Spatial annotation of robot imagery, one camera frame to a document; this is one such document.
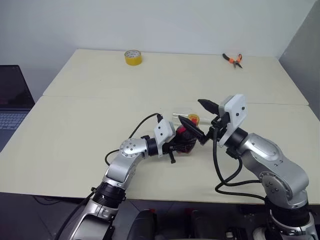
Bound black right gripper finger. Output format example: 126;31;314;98
197;98;221;116
178;115;208;146

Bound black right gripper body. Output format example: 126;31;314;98
206;111;231;141

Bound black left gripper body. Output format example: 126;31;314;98
159;138;181;165

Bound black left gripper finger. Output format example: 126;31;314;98
176;131;197;144
174;145;196;154

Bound dark drink bottle red cap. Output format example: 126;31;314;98
174;125;199;154

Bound orange black pliers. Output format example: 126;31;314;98
222;52;244;70

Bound dark rounded shape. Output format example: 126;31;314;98
131;209;159;240

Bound yellow tape roll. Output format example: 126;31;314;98
124;49;143;66

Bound dark laptop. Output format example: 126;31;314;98
0;65;36;153

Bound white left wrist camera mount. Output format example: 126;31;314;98
153;119;176;146

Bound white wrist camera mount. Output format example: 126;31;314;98
153;119;176;146
216;93;248;148

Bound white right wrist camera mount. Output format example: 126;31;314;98
216;93;248;148

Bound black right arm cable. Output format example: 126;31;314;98
211;126;266;201

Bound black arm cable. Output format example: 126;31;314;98
104;113;164;166
211;126;266;201

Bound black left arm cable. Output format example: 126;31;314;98
104;113;164;166

